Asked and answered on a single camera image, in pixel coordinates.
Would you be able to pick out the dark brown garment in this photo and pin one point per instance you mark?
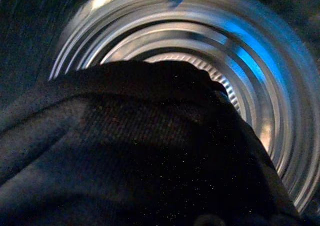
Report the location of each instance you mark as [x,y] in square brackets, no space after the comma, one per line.
[150,148]

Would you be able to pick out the white front-load washing machine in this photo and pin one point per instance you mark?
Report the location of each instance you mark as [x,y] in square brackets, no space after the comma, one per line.
[250,60]

